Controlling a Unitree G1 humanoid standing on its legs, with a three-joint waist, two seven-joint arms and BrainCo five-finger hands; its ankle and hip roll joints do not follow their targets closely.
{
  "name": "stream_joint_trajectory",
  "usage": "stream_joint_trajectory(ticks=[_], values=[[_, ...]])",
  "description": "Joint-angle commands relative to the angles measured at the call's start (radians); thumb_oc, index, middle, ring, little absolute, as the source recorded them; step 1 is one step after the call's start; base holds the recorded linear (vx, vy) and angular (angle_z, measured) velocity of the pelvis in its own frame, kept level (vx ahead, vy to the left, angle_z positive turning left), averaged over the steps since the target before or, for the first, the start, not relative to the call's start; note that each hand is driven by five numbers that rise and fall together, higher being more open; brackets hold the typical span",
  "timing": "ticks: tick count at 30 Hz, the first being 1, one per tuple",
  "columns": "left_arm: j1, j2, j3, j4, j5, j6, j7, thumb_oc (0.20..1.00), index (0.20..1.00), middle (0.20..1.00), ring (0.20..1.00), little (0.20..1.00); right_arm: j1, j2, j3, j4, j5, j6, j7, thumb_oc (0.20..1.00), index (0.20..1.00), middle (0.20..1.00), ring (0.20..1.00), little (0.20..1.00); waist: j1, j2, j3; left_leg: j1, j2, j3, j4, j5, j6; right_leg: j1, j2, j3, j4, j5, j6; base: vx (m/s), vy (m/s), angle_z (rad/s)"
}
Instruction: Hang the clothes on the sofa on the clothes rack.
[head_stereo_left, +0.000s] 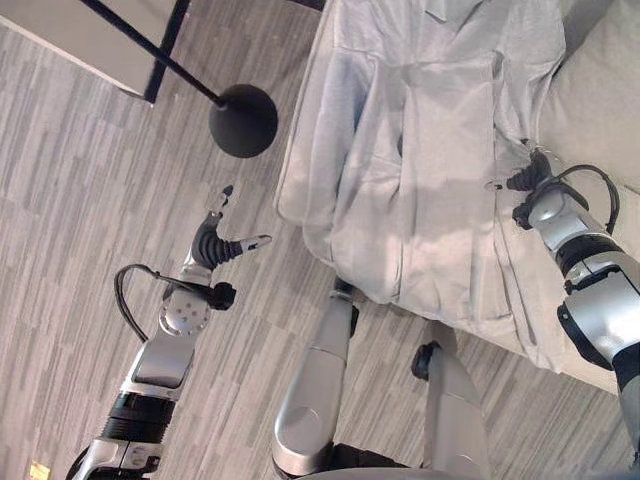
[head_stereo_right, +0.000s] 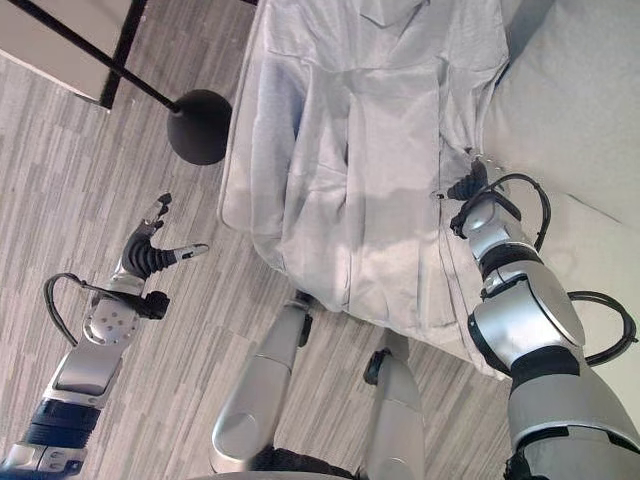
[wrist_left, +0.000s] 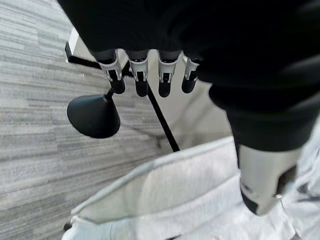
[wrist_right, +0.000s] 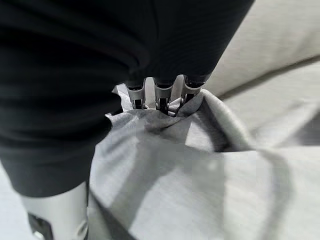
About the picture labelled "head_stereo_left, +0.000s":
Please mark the light grey garment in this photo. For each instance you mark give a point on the light grey garment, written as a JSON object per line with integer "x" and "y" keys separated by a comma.
{"x": 430, "y": 150}

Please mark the white table with black legs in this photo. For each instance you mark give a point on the white table with black legs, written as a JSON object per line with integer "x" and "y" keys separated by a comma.
{"x": 90, "y": 35}

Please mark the yellow floor sticker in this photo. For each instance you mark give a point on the yellow floor sticker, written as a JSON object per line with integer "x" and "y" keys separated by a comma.
{"x": 38, "y": 469}

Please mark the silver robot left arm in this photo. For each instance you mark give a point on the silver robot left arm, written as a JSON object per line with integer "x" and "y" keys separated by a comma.
{"x": 165, "y": 350}

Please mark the silver robot right leg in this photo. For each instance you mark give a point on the silver robot right leg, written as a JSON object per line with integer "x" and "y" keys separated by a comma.
{"x": 452, "y": 410}

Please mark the robot left five-finger hand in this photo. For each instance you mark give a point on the robot left five-finger hand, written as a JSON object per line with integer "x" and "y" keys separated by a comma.
{"x": 214, "y": 246}

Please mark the light grey sofa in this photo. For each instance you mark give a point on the light grey sofa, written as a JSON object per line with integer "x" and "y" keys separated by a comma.
{"x": 600, "y": 90}

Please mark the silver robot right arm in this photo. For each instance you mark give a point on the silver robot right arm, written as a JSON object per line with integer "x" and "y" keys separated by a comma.
{"x": 595, "y": 280}

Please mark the robot right five-finger hand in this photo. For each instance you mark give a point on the robot right five-finger hand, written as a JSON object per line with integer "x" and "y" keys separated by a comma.
{"x": 531, "y": 176}

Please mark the black clothes rack round base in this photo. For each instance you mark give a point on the black clothes rack round base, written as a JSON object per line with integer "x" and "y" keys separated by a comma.
{"x": 243, "y": 121}

